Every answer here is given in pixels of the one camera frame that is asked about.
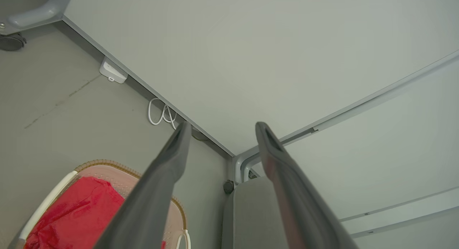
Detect grey fabric sofa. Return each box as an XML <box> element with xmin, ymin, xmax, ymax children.
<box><xmin>221</xmin><ymin>176</ymin><xmax>291</xmax><ymax>249</ymax></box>

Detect grey partition post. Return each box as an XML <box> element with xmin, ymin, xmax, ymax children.
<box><xmin>241</xmin><ymin>157</ymin><xmax>261</xmax><ymax>183</ymax></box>
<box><xmin>232</xmin><ymin>149</ymin><xmax>262</xmax><ymax>185</ymax></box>

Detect white cable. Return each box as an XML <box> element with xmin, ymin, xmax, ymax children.
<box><xmin>148</xmin><ymin>97</ymin><xmax>178</xmax><ymax>130</ymax></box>

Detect red cloth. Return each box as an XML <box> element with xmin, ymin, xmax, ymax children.
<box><xmin>24</xmin><ymin>177</ymin><xmax>167</xmax><ymax>249</ymax></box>

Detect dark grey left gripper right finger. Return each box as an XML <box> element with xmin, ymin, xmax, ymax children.
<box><xmin>255</xmin><ymin>121</ymin><xmax>360</xmax><ymax>249</ymax></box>

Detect grey partition foot with caster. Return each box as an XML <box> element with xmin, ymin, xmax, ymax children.
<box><xmin>0</xmin><ymin>0</ymin><xmax>75</xmax><ymax>52</ymax></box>

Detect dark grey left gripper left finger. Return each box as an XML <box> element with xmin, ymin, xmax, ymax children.
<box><xmin>94</xmin><ymin>121</ymin><xmax>192</xmax><ymax>249</ymax></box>

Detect white power strip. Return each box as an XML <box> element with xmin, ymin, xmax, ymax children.
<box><xmin>99</xmin><ymin>57</ymin><xmax>128</xmax><ymax>84</ymax></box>

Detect beige perforated laundry basket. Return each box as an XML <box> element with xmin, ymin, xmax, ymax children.
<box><xmin>16</xmin><ymin>159</ymin><xmax>191</xmax><ymax>249</ymax></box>

